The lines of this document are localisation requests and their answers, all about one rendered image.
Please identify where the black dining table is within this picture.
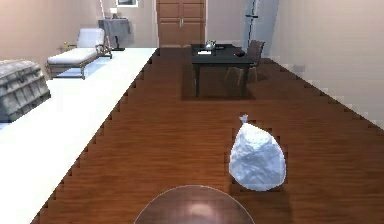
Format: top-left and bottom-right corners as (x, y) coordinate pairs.
(190, 43), (256, 98)

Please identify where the white tied garbage bag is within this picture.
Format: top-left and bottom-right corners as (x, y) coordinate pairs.
(228, 114), (288, 192)

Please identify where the dark brown chair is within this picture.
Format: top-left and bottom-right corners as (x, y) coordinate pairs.
(225, 39), (266, 87)

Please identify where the brown wooden cupboard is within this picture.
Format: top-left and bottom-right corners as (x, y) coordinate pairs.
(155, 0), (208, 48)

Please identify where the pale room door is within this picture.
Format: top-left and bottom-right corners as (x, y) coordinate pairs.
(241, 0), (280, 54)

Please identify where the white lounge chair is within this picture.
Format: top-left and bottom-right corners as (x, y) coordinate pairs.
(45, 27), (113, 80)

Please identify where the framed wall picture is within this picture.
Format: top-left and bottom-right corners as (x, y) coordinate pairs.
(115, 0), (139, 8)

